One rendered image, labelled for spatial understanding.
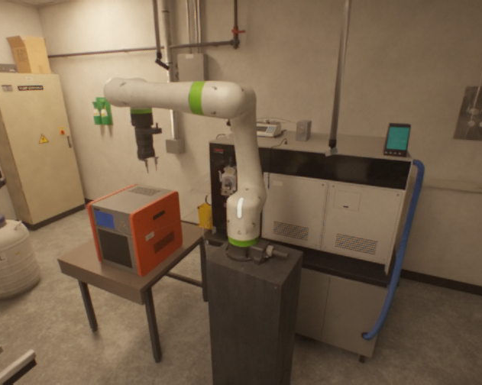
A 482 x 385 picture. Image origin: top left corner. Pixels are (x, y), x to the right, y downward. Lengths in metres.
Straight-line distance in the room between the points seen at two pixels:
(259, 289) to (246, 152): 0.53
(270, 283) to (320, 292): 0.98
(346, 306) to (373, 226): 0.56
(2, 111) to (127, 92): 3.19
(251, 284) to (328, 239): 0.87
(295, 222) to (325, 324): 0.73
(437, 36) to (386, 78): 0.43
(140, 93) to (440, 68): 2.29
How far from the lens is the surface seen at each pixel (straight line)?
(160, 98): 1.06
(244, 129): 1.12
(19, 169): 4.33
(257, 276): 1.05
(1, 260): 3.16
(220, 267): 1.12
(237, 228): 1.06
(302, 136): 1.94
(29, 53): 4.48
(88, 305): 2.51
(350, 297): 1.97
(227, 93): 0.95
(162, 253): 1.93
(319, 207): 1.76
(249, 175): 1.16
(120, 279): 1.88
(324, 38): 2.81
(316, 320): 2.15
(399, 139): 1.70
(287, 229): 1.88
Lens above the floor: 1.79
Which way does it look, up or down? 21 degrees down
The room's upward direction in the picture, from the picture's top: straight up
